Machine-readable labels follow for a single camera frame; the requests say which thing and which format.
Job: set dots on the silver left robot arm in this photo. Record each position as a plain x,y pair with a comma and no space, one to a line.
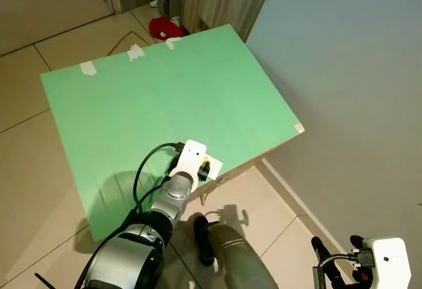
175,193

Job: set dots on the green topped cardboard box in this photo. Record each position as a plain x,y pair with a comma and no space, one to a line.
165,104

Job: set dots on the grey robot leg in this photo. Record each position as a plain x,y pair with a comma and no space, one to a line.
237,262

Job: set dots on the white tape piece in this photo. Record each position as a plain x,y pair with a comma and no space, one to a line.
88,68
135,53
173,40
299,128

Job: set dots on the red cloth bundle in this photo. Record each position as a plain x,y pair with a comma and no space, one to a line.
163,28

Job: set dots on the brown wooden door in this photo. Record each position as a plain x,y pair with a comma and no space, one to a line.
53,5

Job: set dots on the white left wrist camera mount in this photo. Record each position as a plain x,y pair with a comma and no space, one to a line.
191,157

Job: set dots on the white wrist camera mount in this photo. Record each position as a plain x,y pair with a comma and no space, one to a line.
191,157
389,262

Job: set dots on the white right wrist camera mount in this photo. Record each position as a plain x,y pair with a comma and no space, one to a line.
389,262

